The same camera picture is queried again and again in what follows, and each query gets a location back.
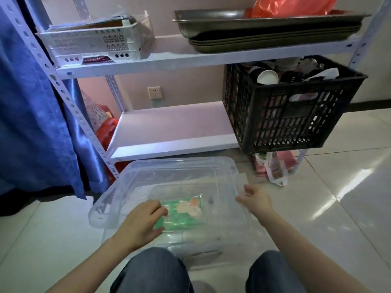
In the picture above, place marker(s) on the dark flat metal tray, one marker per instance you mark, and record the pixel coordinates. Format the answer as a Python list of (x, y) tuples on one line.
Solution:
[(256, 47), (275, 35), (262, 42)]

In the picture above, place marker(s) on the white wall socket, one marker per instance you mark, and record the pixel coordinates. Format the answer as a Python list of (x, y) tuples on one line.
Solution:
[(155, 93)]

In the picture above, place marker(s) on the blue curtain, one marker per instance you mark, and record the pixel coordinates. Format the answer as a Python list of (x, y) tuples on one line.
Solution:
[(27, 118)]

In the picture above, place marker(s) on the white paper sheet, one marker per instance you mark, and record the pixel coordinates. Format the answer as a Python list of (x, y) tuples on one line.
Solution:
[(325, 73)]

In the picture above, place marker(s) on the red plastic bag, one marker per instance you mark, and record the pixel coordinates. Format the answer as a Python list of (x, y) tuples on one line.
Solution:
[(107, 134)]

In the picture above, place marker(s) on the white paper cup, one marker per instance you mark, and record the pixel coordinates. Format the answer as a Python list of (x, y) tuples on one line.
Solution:
[(268, 77)]

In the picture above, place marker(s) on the person's right forearm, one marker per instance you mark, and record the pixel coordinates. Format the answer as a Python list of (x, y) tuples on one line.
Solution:
[(302, 256)]

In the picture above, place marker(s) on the clear plastic box lid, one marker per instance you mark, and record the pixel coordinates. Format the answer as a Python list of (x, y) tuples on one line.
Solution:
[(183, 170)]

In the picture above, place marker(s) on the clear plastic storage box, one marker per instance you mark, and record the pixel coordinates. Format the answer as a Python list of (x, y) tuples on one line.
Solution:
[(232, 241)]

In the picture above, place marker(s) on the white metal shelf rack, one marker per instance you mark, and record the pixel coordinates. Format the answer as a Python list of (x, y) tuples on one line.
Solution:
[(171, 125)]

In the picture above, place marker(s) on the person's left thumb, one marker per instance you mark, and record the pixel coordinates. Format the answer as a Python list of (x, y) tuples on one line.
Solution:
[(158, 227)]

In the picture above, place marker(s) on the person's right leg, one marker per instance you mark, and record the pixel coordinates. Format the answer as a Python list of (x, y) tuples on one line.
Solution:
[(272, 274)]

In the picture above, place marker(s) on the person's right thumb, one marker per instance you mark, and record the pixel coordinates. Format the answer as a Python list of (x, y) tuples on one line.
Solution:
[(243, 199)]

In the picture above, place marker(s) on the cat print plastic bag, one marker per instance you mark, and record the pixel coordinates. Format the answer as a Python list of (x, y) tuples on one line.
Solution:
[(96, 112)]

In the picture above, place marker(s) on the orange plastic bag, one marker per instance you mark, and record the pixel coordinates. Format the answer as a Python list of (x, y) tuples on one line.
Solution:
[(290, 6)]

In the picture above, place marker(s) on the person's left hand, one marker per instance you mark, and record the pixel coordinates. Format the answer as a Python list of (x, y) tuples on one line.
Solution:
[(137, 224)]

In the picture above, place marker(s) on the shiny metal utensil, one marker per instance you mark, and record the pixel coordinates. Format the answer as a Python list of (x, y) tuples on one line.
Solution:
[(310, 63)]

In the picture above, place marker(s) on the deep steel tray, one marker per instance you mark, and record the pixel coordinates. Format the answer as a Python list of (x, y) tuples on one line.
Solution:
[(244, 22)]

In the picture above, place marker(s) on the black plastic crate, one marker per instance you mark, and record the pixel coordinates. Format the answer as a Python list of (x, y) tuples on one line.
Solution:
[(275, 125)]

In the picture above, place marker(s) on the person's leg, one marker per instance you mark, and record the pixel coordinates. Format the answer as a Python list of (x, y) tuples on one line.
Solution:
[(272, 274), (152, 271)]

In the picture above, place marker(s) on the green tissue packet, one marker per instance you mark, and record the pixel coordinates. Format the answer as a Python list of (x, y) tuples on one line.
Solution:
[(183, 215)]

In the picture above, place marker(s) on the person's left leg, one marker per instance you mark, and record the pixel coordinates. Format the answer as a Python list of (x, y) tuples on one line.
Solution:
[(152, 271)]

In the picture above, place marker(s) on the flat cardboard pieces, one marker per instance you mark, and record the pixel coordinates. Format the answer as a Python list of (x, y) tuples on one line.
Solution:
[(91, 24)]

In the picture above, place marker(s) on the pink and white bag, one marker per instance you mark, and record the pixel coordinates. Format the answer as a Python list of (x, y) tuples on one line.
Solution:
[(276, 167)]

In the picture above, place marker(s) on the person's left forearm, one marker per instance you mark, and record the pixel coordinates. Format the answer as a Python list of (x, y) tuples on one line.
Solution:
[(91, 268)]

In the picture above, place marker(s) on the person's right hand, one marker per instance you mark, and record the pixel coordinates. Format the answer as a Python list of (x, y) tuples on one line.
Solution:
[(258, 202)]

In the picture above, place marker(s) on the white perforated plastic basket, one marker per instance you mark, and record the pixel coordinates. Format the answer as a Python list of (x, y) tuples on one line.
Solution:
[(91, 42)]

